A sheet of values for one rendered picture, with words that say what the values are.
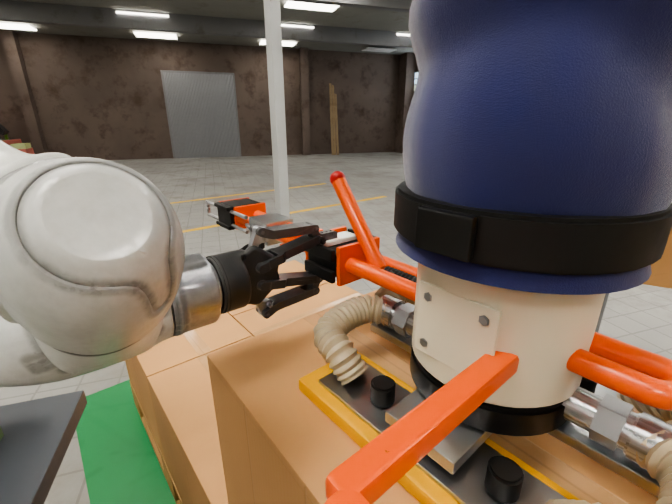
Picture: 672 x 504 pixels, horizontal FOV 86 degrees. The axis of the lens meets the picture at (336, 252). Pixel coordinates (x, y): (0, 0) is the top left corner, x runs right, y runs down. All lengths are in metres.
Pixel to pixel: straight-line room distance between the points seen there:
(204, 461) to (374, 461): 0.90
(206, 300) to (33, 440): 0.66
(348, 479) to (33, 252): 0.20
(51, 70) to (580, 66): 16.16
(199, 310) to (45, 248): 0.24
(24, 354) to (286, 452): 0.25
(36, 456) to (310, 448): 0.67
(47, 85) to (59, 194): 16.07
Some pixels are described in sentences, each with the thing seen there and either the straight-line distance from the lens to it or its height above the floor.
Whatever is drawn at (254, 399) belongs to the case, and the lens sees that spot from 0.49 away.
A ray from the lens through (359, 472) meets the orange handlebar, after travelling 0.24.
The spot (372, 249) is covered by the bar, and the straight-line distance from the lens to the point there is 0.50.
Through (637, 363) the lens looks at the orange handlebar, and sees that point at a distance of 0.41.
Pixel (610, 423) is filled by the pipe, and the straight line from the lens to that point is 0.41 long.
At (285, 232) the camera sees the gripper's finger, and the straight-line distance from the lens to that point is 0.49.
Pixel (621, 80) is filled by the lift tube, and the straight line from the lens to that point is 0.29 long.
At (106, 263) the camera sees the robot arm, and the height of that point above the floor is 1.29.
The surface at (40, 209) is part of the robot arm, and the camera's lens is 0.23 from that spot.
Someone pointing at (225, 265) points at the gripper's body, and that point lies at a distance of 0.45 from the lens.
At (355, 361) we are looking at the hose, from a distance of 0.45.
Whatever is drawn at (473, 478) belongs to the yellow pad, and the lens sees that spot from 0.40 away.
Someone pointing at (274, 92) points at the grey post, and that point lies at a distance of 4.17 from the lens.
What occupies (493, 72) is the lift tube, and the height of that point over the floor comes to 1.39.
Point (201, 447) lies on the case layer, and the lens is 1.15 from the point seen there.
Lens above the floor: 1.36
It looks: 20 degrees down
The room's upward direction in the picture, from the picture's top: straight up
